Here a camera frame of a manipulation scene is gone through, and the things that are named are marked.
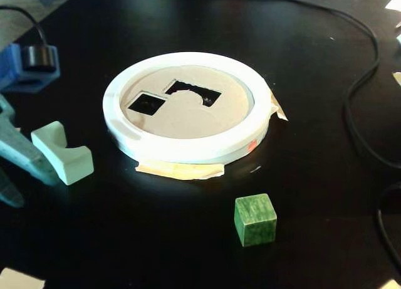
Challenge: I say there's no black camera cable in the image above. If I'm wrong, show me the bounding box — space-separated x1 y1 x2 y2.
0 5 48 50

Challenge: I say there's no pale green arch block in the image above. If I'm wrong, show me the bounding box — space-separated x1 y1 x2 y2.
30 120 95 186

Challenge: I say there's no white round sorter container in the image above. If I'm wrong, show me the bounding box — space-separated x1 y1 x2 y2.
102 52 273 164

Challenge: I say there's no cardboard insert with cut holes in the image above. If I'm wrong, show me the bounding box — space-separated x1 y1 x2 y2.
120 65 253 140

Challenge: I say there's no crumpled masking tape piece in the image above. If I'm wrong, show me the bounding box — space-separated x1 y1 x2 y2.
266 88 289 123

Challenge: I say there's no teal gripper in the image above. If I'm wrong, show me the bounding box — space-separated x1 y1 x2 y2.
0 94 61 208

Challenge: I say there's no green wooden cube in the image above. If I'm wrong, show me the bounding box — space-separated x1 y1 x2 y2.
234 193 278 248

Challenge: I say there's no long masking tape strip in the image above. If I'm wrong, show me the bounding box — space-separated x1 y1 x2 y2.
135 159 226 181

